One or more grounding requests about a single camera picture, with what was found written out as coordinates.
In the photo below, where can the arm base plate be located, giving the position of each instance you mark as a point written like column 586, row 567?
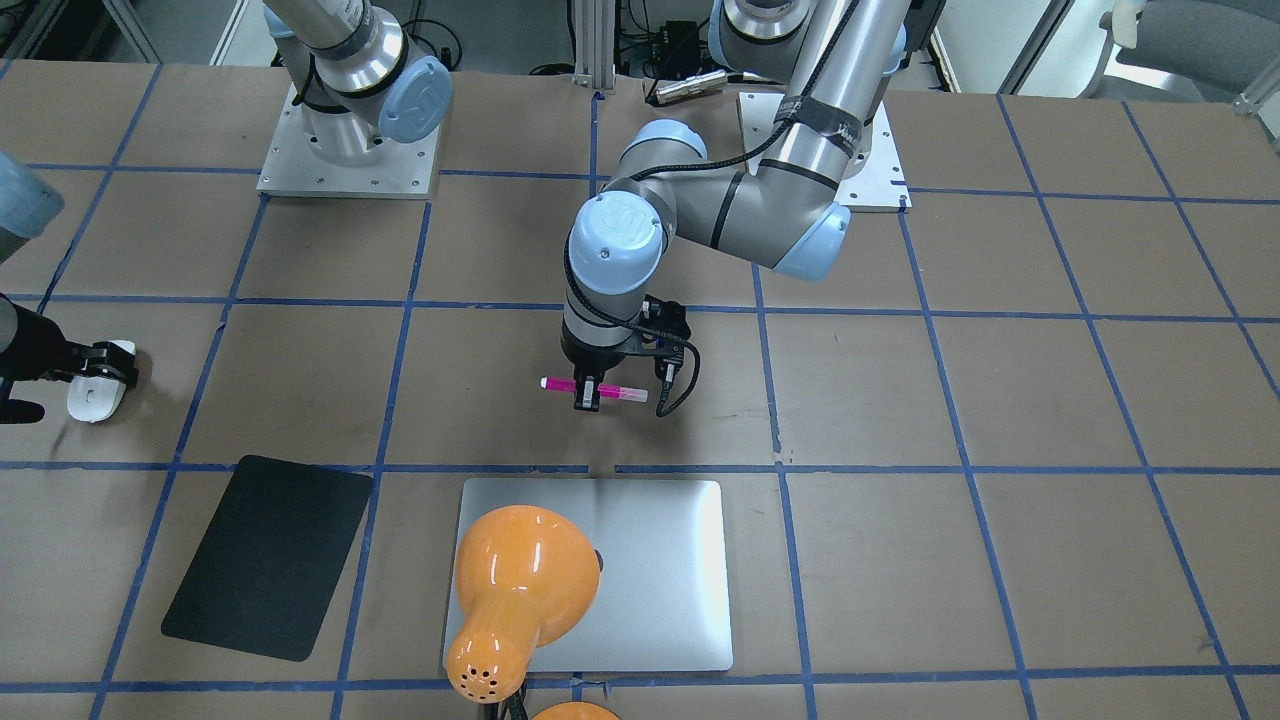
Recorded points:
column 873, row 182
column 314, row 155

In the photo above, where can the aluminium frame post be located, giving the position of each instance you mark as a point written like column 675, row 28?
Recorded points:
column 593, row 37

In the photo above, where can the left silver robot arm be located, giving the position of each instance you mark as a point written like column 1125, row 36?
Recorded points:
column 775, row 206

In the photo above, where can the silver laptop notebook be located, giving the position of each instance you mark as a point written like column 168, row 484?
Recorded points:
column 664, row 603

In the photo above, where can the black mousepad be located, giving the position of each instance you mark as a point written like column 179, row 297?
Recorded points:
column 264, row 574

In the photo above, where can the white computer mouse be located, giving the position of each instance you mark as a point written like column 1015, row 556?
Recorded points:
column 95, row 403

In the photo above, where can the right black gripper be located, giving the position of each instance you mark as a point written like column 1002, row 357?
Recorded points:
column 30, row 352

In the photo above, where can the orange desk lamp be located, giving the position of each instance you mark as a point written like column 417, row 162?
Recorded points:
column 524, row 576

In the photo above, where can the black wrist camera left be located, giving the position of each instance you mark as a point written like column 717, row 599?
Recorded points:
column 661, row 318

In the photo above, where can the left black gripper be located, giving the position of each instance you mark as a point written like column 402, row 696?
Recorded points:
column 587, row 361

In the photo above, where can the pink highlighter pen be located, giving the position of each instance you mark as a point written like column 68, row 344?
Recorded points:
column 567, row 385

